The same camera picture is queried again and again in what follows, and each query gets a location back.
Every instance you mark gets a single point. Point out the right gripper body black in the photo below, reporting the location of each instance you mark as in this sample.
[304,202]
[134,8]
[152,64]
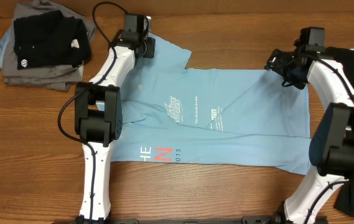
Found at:
[276,62]

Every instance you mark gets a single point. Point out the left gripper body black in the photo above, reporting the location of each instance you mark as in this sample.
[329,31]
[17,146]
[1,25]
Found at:
[147,48]

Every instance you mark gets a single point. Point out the light blue t-shirt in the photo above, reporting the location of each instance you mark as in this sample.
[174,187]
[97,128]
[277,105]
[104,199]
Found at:
[172,113]

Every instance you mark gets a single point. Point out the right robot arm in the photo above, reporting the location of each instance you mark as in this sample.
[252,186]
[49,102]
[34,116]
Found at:
[331,150]

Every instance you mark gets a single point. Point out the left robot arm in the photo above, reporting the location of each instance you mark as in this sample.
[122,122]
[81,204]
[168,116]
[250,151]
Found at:
[98,113]

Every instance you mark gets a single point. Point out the black folded shirt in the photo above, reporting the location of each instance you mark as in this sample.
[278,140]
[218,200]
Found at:
[50,39]

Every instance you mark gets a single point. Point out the light blue folded garment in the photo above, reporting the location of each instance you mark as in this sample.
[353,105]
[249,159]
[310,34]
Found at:
[3,44]

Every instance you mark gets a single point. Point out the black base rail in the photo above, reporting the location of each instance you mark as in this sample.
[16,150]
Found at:
[243,220]

